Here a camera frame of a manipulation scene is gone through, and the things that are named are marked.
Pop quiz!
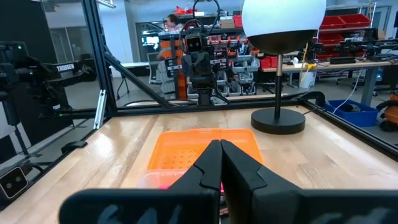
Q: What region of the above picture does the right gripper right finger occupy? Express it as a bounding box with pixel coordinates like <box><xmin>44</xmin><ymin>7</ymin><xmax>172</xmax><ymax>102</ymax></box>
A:
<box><xmin>221</xmin><ymin>139</ymin><xmax>398</xmax><ymax>224</ymax></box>

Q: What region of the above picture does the black metal frame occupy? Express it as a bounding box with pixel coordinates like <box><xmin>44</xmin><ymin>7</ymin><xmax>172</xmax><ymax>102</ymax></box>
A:
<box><xmin>0</xmin><ymin>0</ymin><xmax>398</xmax><ymax>212</ymax></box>

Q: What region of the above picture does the wooden workbench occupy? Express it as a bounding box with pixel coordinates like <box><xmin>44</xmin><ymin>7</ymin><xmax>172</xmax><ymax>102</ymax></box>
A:
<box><xmin>261</xmin><ymin>60</ymin><xmax>398</xmax><ymax>107</ymax></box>

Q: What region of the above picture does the yellow cord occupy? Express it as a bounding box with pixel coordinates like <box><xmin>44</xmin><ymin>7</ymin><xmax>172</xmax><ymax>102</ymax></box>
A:
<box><xmin>300</xmin><ymin>42</ymin><xmax>317</xmax><ymax>83</ymax></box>

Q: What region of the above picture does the white globe lamp black base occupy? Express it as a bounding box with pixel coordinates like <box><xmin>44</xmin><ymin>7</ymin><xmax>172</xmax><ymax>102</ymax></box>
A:
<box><xmin>241</xmin><ymin>0</ymin><xmax>327</xmax><ymax>135</ymax></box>

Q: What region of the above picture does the silver aluminium bar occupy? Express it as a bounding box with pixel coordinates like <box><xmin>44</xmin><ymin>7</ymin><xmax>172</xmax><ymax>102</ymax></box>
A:
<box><xmin>93</xmin><ymin>89</ymin><xmax>108</xmax><ymax>130</ymax></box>

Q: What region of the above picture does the orange and black vacuum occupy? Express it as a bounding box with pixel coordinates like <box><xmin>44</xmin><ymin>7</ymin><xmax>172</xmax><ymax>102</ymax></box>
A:
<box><xmin>375</xmin><ymin>91</ymin><xmax>398</xmax><ymax>132</ymax></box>

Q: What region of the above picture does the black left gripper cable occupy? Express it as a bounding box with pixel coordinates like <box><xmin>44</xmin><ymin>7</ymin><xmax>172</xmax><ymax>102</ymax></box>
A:
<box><xmin>179</xmin><ymin>0</ymin><xmax>221</xmax><ymax>52</ymax></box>

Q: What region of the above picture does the red storage bin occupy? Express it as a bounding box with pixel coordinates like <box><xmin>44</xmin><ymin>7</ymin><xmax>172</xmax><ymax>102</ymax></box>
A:
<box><xmin>339</xmin><ymin>14</ymin><xmax>373</xmax><ymax>29</ymax></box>

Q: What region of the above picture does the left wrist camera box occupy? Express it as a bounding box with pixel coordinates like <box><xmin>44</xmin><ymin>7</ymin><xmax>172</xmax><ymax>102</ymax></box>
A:
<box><xmin>185</xmin><ymin>33</ymin><xmax>205</xmax><ymax>53</ymax></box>

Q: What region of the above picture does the orange plastic bin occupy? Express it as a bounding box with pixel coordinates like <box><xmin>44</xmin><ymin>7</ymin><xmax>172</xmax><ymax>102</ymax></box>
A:
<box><xmin>147</xmin><ymin>128</ymin><xmax>264</xmax><ymax>171</ymax></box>

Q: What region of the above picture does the black corner clamp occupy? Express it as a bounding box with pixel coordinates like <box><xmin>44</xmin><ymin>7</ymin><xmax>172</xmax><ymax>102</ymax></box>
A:
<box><xmin>297</xmin><ymin>90</ymin><xmax>326</xmax><ymax>108</ymax></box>

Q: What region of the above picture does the person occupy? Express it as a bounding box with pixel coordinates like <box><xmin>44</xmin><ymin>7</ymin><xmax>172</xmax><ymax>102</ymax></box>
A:
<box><xmin>164</xmin><ymin>14</ymin><xmax>185</xmax><ymax>34</ymax></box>

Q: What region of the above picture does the clear plastic supply box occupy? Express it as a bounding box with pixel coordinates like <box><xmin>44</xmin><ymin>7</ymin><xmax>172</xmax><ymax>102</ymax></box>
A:
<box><xmin>136</xmin><ymin>169</ymin><xmax>226</xmax><ymax>218</ymax></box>

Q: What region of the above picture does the black partition panel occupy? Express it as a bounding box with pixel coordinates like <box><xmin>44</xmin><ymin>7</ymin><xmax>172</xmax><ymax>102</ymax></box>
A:
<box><xmin>0</xmin><ymin>0</ymin><xmax>58</xmax><ymax>65</ymax></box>

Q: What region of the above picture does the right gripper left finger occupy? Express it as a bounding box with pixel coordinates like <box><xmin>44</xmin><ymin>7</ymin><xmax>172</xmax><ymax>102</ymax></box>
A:
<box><xmin>58</xmin><ymin>139</ymin><xmax>223</xmax><ymax>224</ymax></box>

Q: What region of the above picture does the blue storage bin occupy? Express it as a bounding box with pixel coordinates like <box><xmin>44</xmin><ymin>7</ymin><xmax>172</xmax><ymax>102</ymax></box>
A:
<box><xmin>323</xmin><ymin>99</ymin><xmax>379</xmax><ymax>128</ymax></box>

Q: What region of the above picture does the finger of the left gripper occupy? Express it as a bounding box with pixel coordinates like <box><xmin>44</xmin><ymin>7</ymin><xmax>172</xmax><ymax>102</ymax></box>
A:
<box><xmin>192</xmin><ymin>60</ymin><xmax>202</xmax><ymax>78</ymax></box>
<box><xmin>201</xmin><ymin>60</ymin><xmax>212</xmax><ymax>78</ymax></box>

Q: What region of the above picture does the table-level camera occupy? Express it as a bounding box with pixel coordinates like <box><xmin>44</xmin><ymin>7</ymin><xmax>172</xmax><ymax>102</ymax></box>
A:
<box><xmin>0</xmin><ymin>166</ymin><xmax>29</xmax><ymax>200</ymax></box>

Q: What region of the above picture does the black table edge clamp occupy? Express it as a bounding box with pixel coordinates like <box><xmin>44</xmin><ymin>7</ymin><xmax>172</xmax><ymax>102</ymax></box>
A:
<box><xmin>61</xmin><ymin>140</ymin><xmax>88</xmax><ymax>154</ymax></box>

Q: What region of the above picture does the white cable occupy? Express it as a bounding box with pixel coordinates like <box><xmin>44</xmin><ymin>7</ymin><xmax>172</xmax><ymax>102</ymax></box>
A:
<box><xmin>331</xmin><ymin>70</ymin><xmax>362</xmax><ymax>114</ymax></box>

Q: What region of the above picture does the parts bin shelf rack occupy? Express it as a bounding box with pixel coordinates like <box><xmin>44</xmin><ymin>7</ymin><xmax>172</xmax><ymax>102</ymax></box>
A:
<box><xmin>158</xmin><ymin>18</ymin><xmax>262</xmax><ymax>98</ymax></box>

